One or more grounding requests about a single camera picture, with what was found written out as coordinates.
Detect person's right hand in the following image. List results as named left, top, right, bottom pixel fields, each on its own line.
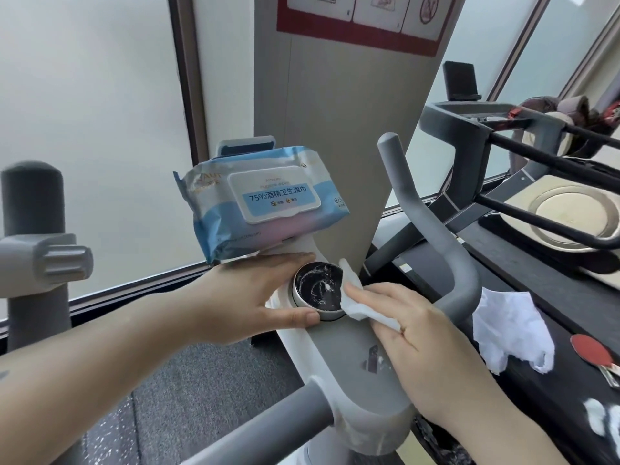
left=346, top=283, right=486, bottom=423

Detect person's left hand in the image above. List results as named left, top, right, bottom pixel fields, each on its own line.
left=193, top=253, right=321, bottom=346

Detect white wet wipe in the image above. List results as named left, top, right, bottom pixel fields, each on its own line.
left=337, top=258, right=404, bottom=333

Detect black round bike knob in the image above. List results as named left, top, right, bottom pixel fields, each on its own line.
left=292, top=261, right=347, bottom=323

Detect person's right forearm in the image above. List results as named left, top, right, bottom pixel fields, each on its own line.
left=426, top=373, right=584, bottom=465

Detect person's left forearm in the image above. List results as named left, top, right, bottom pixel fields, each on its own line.
left=0, top=284, right=200, bottom=465

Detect blue wet wipes packet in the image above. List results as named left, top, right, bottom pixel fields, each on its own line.
left=173, top=144, right=351, bottom=266

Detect crumpled white tissue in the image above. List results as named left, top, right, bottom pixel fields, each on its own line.
left=472, top=287, right=556, bottom=376

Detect grey bike tablet holder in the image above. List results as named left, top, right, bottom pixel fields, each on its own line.
left=215, top=135, right=278, bottom=161

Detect grey black exercise machine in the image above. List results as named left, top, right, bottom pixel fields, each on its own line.
left=362, top=100, right=620, bottom=465

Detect gold round machine disc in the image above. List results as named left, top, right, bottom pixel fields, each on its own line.
left=527, top=185, right=620, bottom=253

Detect red table tennis paddle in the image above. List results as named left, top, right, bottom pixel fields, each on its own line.
left=570, top=333, right=620, bottom=384

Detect black tablet holder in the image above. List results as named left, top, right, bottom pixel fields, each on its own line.
left=442, top=61, right=483, bottom=102

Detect small white tissue scraps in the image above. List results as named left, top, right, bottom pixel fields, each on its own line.
left=583, top=398, right=620, bottom=439

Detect dark clothing pile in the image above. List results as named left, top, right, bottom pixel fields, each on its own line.
left=508, top=95, right=620, bottom=158

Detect grey white exercise bike frame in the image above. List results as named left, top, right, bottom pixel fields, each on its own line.
left=184, top=236, right=418, bottom=465

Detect grey curved bike handlebar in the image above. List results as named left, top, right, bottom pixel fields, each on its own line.
left=377, top=132, right=481, bottom=331

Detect brown window frame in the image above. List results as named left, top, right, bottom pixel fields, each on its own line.
left=167, top=0, right=212, bottom=168

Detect grey exercise bike post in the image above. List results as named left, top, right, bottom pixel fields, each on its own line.
left=0, top=161, right=95, bottom=355

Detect red white wall sign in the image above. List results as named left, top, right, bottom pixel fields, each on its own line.
left=276, top=0, right=457, bottom=57

